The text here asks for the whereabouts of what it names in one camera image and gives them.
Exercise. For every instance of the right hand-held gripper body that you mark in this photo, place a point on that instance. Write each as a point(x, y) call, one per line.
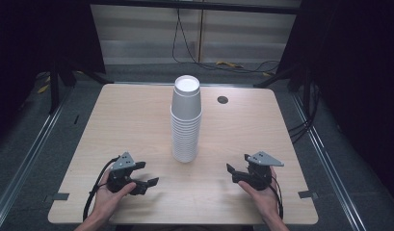
point(260, 173)

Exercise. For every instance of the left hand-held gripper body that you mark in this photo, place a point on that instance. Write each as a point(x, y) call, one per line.
point(120, 165)

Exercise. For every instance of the stack of white paper cups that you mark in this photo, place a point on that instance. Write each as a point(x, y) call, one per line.
point(185, 141)

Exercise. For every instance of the person's right hand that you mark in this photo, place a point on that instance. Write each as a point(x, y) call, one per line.
point(267, 200)

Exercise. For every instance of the person's left hand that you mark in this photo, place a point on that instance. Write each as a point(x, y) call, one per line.
point(106, 202)

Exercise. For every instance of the grey tape strip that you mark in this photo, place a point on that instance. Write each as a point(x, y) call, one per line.
point(307, 194)
point(60, 196)

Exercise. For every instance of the round dark table hole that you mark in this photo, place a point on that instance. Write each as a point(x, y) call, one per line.
point(222, 99)

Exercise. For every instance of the yellow floor tape piece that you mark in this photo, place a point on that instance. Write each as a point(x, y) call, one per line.
point(43, 89)
point(267, 74)
point(229, 64)

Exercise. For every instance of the black metal stand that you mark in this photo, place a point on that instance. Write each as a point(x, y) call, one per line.
point(305, 86)
point(54, 89)

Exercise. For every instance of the black curtain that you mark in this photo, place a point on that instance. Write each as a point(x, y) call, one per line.
point(355, 64)
point(31, 48)

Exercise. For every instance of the black horizontal bar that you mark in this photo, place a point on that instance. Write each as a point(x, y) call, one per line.
point(197, 5)

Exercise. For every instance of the metal floor rail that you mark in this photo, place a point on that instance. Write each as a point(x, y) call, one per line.
point(326, 160)
point(27, 154)

